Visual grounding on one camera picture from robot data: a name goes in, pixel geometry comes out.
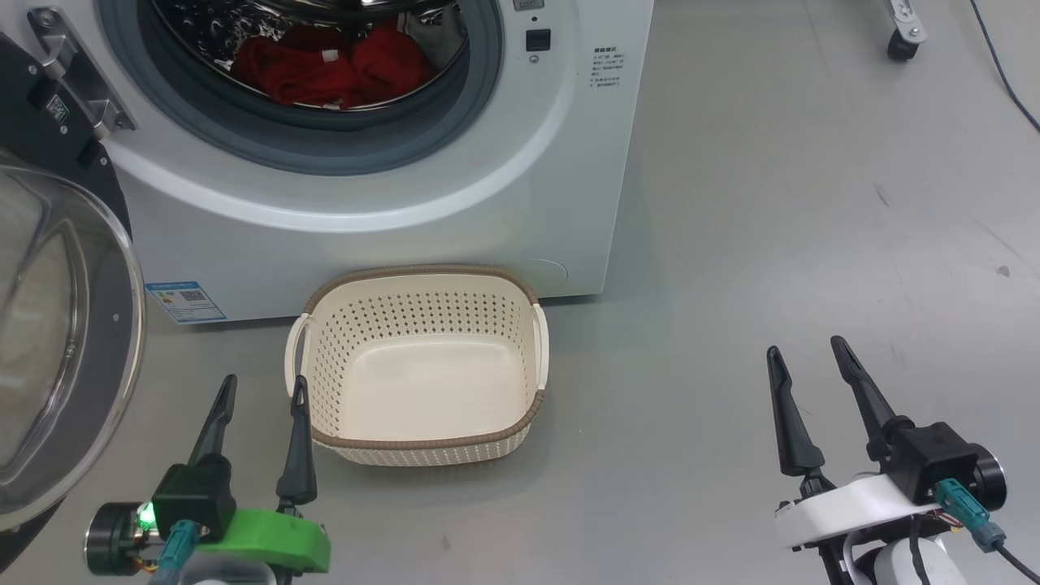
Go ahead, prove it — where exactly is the cream perforated basket brown rim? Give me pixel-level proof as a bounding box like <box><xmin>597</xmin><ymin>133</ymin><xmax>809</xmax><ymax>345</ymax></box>
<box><xmin>284</xmin><ymin>264</ymin><xmax>550</xmax><ymax>468</ymax></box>

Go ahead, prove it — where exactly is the white front-load washing machine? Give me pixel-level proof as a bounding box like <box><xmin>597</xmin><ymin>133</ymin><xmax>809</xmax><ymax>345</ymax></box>
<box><xmin>0</xmin><ymin>0</ymin><xmax>655</xmax><ymax>326</ymax></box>

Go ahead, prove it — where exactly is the metal door hinge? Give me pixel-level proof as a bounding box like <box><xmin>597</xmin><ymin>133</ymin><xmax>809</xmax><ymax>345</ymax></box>
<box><xmin>28</xmin><ymin>6</ymin><xmax>135</xmax><ymax>135</ymax></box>

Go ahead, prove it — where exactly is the teal left camera connector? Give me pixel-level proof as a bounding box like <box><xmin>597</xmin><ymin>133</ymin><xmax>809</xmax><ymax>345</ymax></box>
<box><xmin>153</xmin><ymin>520</ymin><xmax>201</xmax><ymax>585</ymax></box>

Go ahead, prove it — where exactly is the blue energy label sticker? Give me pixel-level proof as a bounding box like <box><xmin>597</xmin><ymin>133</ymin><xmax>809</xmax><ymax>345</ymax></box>
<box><xmin>146</xmin><ymin>281</ymin><xmax>226</xmax><ymax>325</ymax></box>

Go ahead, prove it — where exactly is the teal right camera connector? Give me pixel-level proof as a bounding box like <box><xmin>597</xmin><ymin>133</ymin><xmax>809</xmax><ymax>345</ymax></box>
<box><xmin>933</xmin><ymin>479</ymin><xmax>1040</xmax><ymax>585</ymax></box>

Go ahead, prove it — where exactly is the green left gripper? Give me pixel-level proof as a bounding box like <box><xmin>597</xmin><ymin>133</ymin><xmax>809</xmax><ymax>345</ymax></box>
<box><xmin>188</xmin><ymin>375</ymin><xmax>332</xmax><ymax>574</ymax></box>

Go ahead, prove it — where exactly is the teal camera connector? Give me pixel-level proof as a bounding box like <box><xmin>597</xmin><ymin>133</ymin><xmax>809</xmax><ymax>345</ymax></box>
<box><xmin>153</xmin><ymin>520</ymin><xmax>201</xmax><ymax>585</ymax></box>
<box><xmin>933</xmin><ymin>479</ymin><xmax>1040</xmax><ymax>585</ymax></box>

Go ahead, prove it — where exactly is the black floor cable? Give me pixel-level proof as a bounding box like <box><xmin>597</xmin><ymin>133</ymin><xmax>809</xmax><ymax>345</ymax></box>
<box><xmin>967</xmin><ymin>0</ymin><xmax>1040</xmax><ymax>135</ymax></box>

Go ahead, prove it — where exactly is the black left gripper motor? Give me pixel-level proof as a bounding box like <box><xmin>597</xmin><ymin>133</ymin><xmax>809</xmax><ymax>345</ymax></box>
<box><xmin>85</xmin><ymin>502</ymin><xmax>163</xmax><ymax>578</ymax></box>

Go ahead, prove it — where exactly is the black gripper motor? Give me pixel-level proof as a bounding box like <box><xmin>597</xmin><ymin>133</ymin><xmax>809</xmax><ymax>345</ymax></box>
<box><xmin>971</xmin><ymin>451</ymin><xmax>1008</xmax><ymax>513</ymax></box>
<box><xmin>85</xmin><ymin>502</ymin><xmax>163</xmax><ymax>578</ymax></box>

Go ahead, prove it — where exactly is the stainless steel washing machine drum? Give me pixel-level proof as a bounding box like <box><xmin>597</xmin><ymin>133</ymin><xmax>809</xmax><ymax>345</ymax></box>
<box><xmin>150</xmin><ymin>0</ymin><xmax>470</xmax><ymax>111</ymax></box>

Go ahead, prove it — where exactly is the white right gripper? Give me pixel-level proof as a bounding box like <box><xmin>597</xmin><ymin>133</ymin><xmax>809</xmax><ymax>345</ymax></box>
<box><xmin>767</xmin><ymin>336</ymin><xmax>943</xmax><ymax>553</ymax></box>

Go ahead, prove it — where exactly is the metal bracket with caster wheel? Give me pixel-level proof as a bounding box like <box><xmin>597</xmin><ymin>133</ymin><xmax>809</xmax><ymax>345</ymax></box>
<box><xmin>884</xmin><ymin>0</ymin><xmax>927</xmax><ymax>62</ymax></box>

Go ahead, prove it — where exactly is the black round glass washer door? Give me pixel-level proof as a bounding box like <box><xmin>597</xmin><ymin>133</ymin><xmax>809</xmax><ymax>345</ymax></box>
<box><xmin>0</xmin><ymin>32</ymin><xmax>147</xmax><ymax>561</ymax></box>

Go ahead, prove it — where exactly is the small printed text sticker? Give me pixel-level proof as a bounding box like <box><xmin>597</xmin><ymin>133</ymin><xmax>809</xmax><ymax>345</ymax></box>
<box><xmin>591</xmin><ymin>46</ymin><xmax>622</xmax><ymax>89</ymax></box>

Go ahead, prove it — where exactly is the red and white garment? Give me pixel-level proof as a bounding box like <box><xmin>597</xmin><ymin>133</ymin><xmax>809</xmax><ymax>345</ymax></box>
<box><xmin>232</xmin><ymin>23</ymin><xmax>436</xmax><ymax>111</ymax></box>

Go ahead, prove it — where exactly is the black right gripper motor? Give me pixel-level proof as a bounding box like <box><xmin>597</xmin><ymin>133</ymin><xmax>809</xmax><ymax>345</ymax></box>
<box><xmin>971</xmin><ymin>451</ymin><xmax>1008</xmax><ymax>513</ymax></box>

